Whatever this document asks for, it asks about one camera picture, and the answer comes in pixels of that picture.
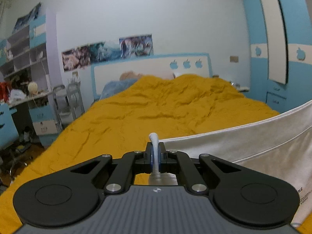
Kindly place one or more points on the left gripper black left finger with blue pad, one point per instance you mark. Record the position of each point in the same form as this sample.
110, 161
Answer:
68, 196

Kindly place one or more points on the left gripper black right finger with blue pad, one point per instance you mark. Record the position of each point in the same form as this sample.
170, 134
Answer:
242, 196

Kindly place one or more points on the white Nevada sweatshirt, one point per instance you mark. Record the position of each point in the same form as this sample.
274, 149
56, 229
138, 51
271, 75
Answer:
279, 146

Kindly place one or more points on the blue desk chair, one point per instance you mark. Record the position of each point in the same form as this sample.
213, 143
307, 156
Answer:
13, 152

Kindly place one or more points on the grey folding chair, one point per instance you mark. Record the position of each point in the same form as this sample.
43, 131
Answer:
68, 101

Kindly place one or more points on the mustard yellow quilted bedspread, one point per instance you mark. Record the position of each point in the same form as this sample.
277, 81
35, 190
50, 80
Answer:
185, 106

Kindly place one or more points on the bedside table with items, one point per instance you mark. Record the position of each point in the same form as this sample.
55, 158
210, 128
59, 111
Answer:
223, 84

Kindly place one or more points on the blue pillow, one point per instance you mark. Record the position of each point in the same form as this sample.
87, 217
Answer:
114, 87

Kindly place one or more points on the blue white shelf desk unit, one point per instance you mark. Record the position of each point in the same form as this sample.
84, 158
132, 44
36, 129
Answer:
29, 72

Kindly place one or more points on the white and blue headboard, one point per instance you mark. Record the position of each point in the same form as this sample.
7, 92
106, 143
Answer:
162, 65

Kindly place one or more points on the anime poster strip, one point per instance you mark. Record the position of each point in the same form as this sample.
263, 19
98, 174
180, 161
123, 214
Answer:
105, 51

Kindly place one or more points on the blue and white wardrobe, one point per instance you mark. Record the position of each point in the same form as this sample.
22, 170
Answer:
280, 43

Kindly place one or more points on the beige wall switch plate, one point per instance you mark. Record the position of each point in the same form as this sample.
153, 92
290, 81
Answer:
234, 59

